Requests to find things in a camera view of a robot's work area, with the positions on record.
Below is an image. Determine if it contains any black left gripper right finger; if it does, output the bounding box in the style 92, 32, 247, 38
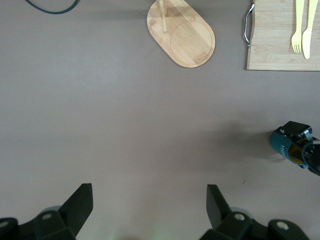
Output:
199, 184, 316, 240

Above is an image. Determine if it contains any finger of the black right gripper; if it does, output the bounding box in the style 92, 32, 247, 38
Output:
301, 137, 320, 176
281, 121, 313, 140

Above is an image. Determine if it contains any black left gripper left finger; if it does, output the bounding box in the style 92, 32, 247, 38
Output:
0, 183, 94, 240

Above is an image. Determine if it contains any dark teal mug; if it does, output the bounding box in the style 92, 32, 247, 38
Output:
269, 126, 313, 170

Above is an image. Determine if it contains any wooden mug rack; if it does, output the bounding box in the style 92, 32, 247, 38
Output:
146, 0, 216, 68

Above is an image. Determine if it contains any yellow plastic knife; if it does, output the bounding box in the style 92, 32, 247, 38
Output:
301, 0, 318, 60

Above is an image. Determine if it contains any yellow plastic fork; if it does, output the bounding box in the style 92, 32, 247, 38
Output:
291, 0, 305, 54

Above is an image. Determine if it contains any wooden cutting board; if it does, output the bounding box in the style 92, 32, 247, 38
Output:
243, 0, 320, 72

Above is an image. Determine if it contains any brown table mat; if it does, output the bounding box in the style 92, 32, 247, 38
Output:
0, 0, 320, 240

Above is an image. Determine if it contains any black looped cable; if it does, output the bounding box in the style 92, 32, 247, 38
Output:
24, 0, 81, 15

